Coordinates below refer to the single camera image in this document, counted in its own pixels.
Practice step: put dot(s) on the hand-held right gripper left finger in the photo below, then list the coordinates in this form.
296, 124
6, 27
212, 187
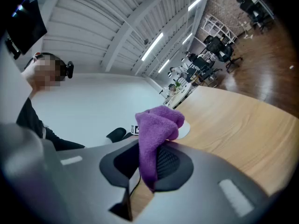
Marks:
70, 190

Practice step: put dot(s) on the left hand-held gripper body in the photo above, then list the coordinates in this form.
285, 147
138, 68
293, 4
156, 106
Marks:
116, 134

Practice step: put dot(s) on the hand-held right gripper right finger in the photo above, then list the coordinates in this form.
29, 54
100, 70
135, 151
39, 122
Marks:
201, 202

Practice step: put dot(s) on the purple cloth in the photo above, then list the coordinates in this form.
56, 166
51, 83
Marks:
156, 129

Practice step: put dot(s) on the white kettle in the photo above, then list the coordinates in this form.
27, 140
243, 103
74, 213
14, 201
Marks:
185, 130

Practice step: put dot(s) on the white long table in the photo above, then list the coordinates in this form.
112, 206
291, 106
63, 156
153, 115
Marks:
178, 97

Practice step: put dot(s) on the person's black-clothed torso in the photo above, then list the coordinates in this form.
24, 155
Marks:
30, 122

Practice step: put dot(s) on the small green plant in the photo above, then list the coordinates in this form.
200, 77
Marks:
178, 84

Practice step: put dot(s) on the long ceiling light strip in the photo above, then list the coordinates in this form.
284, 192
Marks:
187, 38
152, 46
163, 66
194, 3

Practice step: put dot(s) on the person's head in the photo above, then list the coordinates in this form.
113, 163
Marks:
39, 73

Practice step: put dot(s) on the black mesh office chair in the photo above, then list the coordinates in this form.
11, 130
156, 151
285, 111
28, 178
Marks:
220, 48

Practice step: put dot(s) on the white shelf rack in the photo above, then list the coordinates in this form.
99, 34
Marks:
218, 27

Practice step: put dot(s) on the white desk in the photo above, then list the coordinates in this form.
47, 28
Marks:
265, 7

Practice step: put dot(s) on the black head-worn camera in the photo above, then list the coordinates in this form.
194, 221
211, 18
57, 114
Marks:
69, 69

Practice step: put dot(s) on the dark ceiling dome camera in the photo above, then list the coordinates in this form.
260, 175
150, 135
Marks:
146, 41

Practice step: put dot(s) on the black wall monitor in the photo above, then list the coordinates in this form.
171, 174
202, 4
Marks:
26, 25

